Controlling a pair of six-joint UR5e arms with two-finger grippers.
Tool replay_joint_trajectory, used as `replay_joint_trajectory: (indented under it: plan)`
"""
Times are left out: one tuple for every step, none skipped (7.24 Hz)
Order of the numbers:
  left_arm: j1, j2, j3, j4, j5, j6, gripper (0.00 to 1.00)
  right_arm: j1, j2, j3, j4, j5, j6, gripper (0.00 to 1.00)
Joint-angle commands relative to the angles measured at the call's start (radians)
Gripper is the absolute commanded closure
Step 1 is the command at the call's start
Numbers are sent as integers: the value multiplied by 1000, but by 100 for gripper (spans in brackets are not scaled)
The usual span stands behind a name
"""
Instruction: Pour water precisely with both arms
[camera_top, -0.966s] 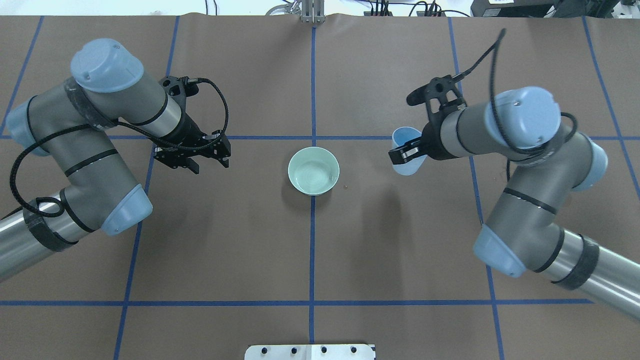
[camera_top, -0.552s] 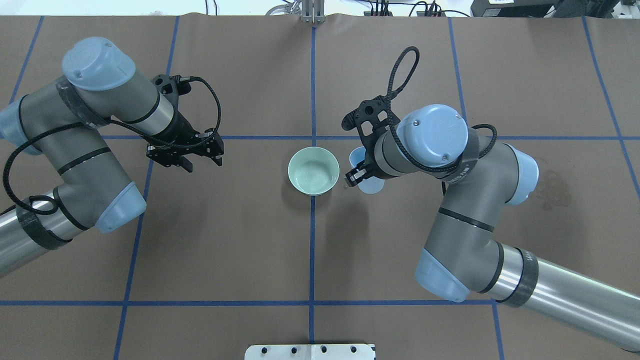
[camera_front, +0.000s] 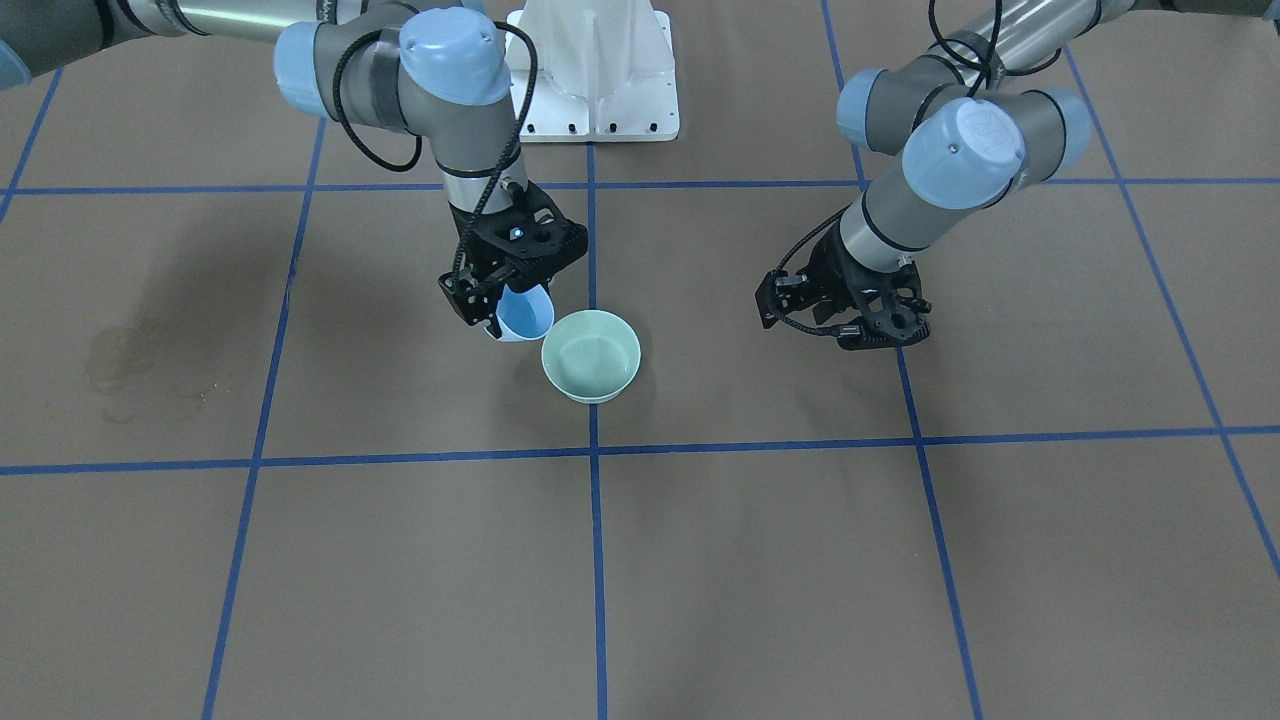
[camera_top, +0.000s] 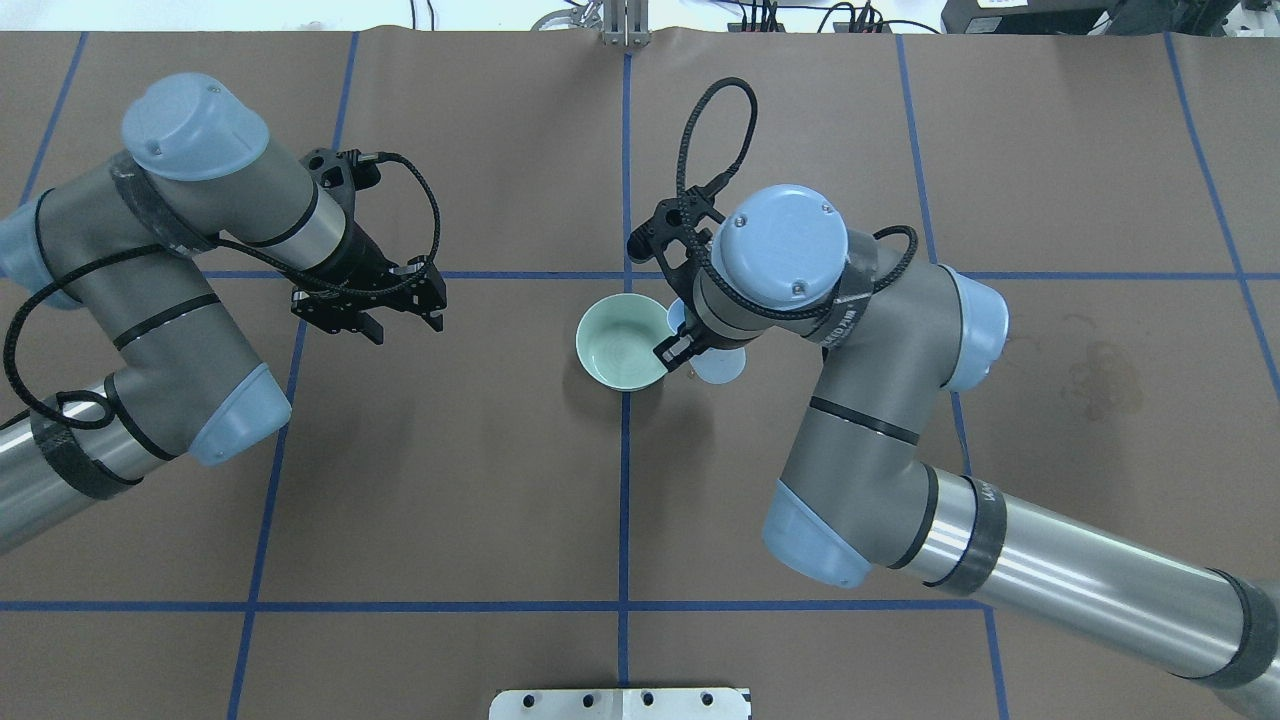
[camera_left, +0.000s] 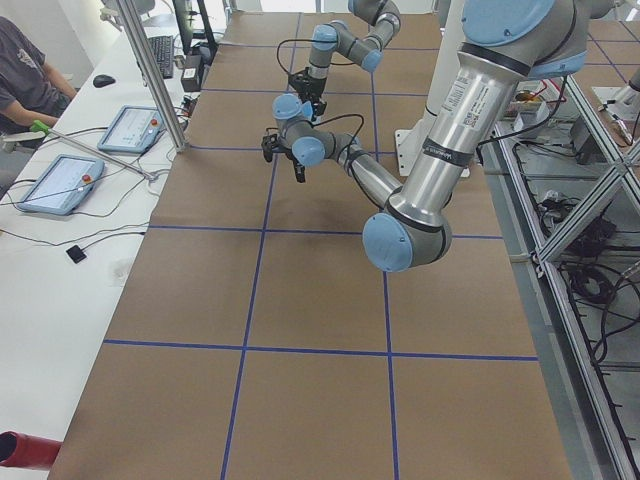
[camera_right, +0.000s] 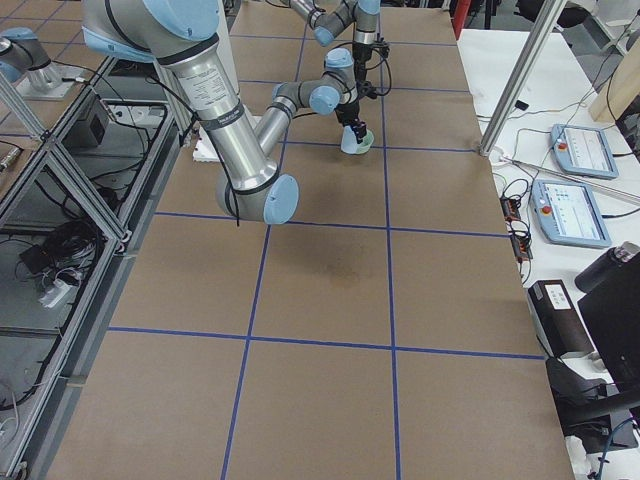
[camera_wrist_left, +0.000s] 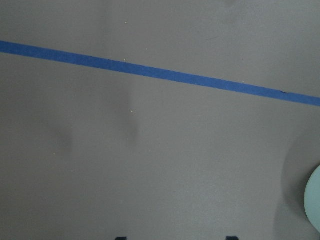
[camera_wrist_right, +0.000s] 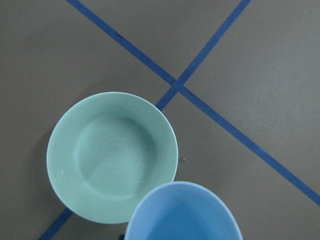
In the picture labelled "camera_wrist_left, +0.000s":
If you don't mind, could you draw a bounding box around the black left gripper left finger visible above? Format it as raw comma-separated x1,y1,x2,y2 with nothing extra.
115,236,128,240

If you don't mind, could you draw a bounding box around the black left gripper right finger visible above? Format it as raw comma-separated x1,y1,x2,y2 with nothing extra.
225,236,239,240

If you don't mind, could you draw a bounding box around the light green bowl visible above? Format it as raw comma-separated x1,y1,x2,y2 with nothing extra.
304,166,320,232

